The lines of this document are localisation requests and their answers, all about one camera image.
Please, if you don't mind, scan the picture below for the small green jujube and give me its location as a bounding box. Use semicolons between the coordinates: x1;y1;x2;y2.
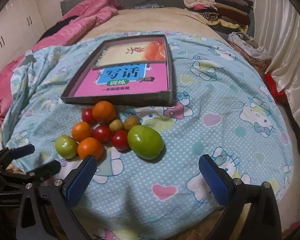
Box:
55;134;78;159

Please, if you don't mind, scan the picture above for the orange tangerine front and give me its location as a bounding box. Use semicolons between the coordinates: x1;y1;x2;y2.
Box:
77;137;104;160

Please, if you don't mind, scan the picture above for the orange tangerine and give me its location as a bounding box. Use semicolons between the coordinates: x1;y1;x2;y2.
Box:
77;137;104;160
93;101;116;124
71;121;93;142

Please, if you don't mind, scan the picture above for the red cherry tomato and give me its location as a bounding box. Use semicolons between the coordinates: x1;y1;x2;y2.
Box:
81;108;96;125
93;125;112;142
111;130;129;151

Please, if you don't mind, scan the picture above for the small yellow-brown fruit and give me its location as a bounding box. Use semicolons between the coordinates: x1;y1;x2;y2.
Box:
109;119;125;133
123;115;140;131

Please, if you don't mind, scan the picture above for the large green jujube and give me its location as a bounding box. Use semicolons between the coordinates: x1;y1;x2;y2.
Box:
127;125;165;160

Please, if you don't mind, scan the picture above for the red object by curtain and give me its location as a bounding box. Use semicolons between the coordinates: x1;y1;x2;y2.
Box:
264;73;288;103

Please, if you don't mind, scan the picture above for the blue Hello Kitty sheet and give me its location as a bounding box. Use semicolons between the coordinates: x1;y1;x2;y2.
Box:
1;31;293;239

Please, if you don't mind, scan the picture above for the white wardrobe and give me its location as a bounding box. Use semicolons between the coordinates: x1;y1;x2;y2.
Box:
0;0;47;81

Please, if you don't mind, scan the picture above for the pink Chinese workbook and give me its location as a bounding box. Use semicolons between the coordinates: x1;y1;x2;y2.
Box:
74;63;168;97

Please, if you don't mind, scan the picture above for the shallow cardboard box tray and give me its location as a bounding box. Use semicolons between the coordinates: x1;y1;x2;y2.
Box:
61;34;173;106

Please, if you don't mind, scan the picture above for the black garment on bed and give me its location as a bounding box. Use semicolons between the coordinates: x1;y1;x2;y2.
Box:
38;15;78;42

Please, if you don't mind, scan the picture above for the white cloth in basket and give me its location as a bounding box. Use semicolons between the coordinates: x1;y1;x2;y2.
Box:
228;32;272;62

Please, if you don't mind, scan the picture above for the yellow orange booklet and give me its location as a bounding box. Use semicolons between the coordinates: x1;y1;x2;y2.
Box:
93;41;166;67

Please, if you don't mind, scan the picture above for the pink quilt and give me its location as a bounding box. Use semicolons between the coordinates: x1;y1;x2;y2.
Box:
0;0;123;127

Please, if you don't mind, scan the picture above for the cream satin curtain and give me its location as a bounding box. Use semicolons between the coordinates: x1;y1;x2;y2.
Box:
254;0;300;125

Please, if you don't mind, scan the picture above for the pile of folded clothes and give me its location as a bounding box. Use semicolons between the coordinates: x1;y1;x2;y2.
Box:
183;0;254;34

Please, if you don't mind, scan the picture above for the beige bed blanket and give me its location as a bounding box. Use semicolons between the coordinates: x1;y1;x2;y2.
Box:
81;7;226;43

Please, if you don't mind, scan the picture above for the blue patterned pillow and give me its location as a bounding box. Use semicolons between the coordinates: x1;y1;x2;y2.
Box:
133;3;164;9

